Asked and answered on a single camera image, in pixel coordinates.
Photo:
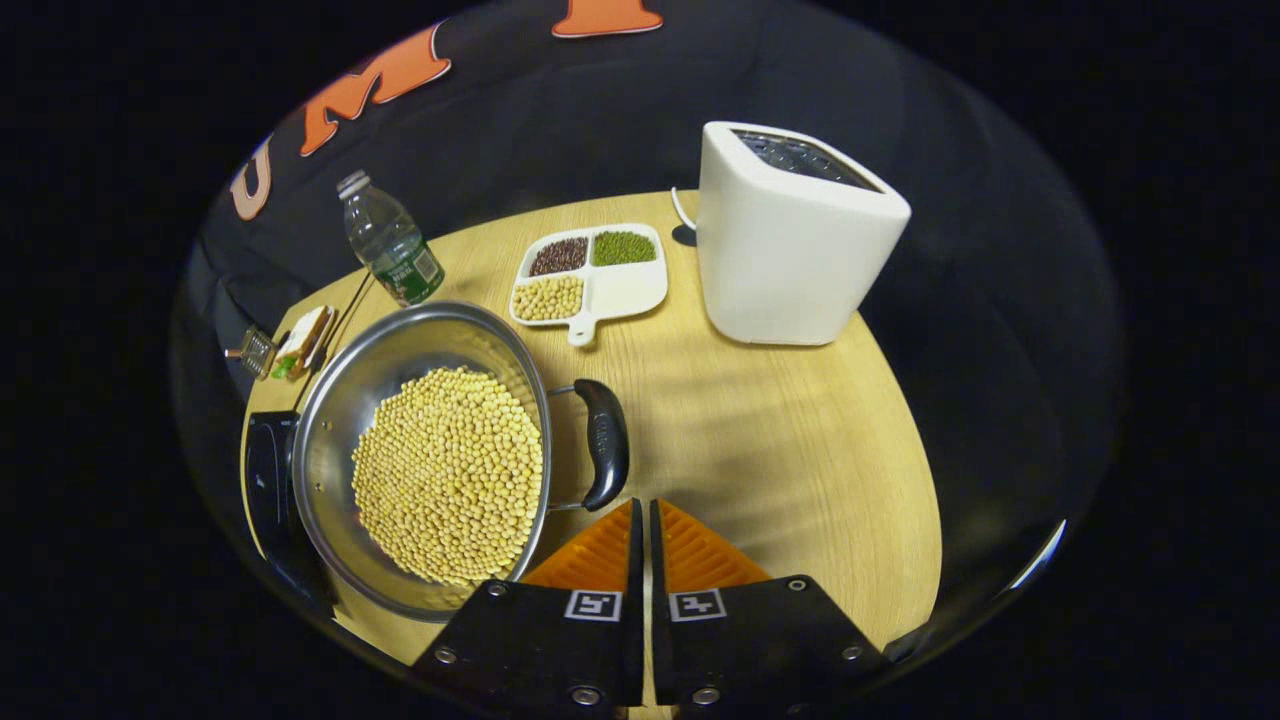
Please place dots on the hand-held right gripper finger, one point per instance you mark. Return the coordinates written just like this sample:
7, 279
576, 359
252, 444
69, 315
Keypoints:
638, 560
656, 560

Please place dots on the large pile of yellow soybeans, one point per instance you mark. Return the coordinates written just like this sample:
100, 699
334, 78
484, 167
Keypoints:
450, 480

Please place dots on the black induction cooktop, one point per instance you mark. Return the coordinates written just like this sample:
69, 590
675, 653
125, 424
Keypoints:
265, 490

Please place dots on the white divided bean dish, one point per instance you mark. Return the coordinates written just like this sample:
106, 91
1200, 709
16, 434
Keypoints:
625, 290

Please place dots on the small portion of soybeans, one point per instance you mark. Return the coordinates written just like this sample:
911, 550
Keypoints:
548, 298

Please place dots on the pile of green mung beans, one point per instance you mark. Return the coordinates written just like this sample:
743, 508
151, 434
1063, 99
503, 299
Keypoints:
622, 248

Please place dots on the pile of red beans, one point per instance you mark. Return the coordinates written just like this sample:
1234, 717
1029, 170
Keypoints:
558, 257

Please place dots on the white knife block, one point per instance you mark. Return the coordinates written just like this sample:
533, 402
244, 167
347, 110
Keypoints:
790, 260

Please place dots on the sandwich on white plate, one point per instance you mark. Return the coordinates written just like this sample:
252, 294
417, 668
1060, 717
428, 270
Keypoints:
303, 340

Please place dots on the clear plastic water bottle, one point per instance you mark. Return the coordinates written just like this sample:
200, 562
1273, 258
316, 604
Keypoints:
390, 245

